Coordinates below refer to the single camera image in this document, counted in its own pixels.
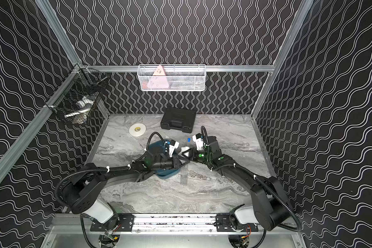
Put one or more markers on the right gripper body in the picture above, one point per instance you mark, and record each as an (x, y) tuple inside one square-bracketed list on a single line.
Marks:
[(201, 156)]

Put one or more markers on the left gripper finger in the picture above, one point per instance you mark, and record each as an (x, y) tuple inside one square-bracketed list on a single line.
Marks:
[(179, 164), (180, 159)]

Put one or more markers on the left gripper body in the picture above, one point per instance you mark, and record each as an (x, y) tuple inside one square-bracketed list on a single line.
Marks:
[(172, 163)]

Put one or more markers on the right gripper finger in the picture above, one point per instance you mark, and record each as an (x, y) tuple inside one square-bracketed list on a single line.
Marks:
[(189, 158), (192, 150)]

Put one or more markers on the white wipe cloth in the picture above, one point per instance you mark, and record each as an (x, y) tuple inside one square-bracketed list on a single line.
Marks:
[(185, 151)]

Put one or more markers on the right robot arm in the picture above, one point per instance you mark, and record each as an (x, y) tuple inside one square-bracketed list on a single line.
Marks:
[(270, 204)]

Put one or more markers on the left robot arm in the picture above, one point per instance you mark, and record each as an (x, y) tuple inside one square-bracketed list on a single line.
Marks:
[(80, 191)]

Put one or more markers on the teal plastic tray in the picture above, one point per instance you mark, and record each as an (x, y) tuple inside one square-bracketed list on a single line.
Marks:
[(161, 147)]

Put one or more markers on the black plastic tool case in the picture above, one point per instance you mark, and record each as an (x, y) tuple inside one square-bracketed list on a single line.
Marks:
[(178, 119)]

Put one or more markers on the white tape roll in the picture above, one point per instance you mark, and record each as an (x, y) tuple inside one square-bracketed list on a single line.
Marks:
[(137, 130)]

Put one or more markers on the pink triangular card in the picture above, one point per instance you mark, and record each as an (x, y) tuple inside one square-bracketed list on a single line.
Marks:
[(158, 80)]

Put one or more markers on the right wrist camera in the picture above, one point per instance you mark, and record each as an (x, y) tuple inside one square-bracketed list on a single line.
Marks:
[(198, 140)]

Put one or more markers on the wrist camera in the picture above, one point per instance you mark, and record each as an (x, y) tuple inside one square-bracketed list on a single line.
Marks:
[(198, 140), (172, 146)]

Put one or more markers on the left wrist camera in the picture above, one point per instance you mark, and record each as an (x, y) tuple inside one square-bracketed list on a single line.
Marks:
[(172, 146)]

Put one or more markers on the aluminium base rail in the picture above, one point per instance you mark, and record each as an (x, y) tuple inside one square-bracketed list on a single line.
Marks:
[(172, 224)]

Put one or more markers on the white wire basket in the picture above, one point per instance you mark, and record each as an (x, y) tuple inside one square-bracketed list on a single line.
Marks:
[(181, 77)]

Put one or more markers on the black wire basket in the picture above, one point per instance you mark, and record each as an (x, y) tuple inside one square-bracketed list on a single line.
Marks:
[(80, 99)]

